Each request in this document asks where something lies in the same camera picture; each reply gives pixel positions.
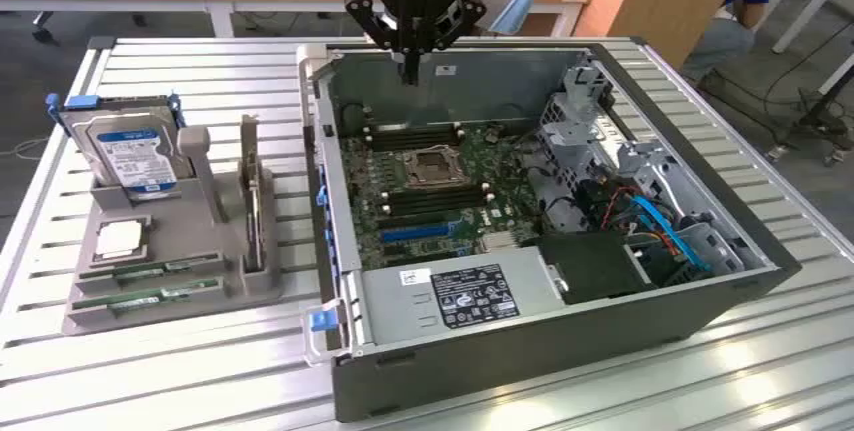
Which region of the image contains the metal CPU socket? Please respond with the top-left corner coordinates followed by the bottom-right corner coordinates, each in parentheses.
top-left (398, 144), bottom-right (473, 190)

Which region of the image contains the silver metal disk bay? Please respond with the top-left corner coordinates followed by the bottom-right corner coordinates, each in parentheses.
top-left (537, 64), bottom-right (634, 187)
top-left (617, 143), bottom-right (753, 277)

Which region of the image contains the wooden cabinet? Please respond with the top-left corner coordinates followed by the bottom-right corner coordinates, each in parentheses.
top-left (573, 0), bottom-right (760, 71)

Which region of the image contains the green motherboard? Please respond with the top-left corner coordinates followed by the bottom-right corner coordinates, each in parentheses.
top-left (337, 120), bottom-right (557, 273)

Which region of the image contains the long black expansion slot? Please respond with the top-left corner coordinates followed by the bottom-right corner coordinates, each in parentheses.
top-left (377, 214), bottom-right (447, 232)

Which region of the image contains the blue expansion slot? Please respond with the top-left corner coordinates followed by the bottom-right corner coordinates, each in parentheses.
top-left (379, 223), bottom-right (453, 245)

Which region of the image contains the hard disk with blue rails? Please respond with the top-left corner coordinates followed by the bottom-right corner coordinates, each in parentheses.
top-left (44, 93), bottom-right (187, 202)

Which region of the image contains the silver finned heatsink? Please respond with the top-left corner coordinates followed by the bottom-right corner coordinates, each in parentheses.
top-left (477, 231), bottom-right (521, 253)

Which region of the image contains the grey parts rack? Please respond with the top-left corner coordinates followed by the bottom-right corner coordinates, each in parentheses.
top-left (60, 124), bottom-right (287, 337)

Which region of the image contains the black plastic fan shroud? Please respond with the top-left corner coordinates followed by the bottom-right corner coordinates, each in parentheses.
top-left (537, 230), bottom-right (654, 306)

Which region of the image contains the black wheeled stand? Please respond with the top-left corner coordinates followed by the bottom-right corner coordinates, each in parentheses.
top-left (766, 48), bottom-right (854, 168)

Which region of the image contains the silver CPU chip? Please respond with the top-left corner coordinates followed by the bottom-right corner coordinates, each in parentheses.
top-left (92, 223), bottom-right (150, 261)

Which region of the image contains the grey power supply unit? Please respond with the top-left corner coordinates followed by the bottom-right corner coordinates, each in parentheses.
top-left (357, 246), bottom-right (570, 346)

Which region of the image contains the black open PC case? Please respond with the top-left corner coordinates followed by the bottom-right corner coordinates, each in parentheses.
top-left (295, 39), bottom-right (805, 425)

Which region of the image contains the graphics card with metal bracket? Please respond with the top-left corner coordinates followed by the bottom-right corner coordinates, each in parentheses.
top-left (238, 112), bottom-right (267, 273)

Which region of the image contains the light blue flat wire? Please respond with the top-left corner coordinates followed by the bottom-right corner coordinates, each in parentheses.
top-left (629, 192), bottom-right (710, 273)

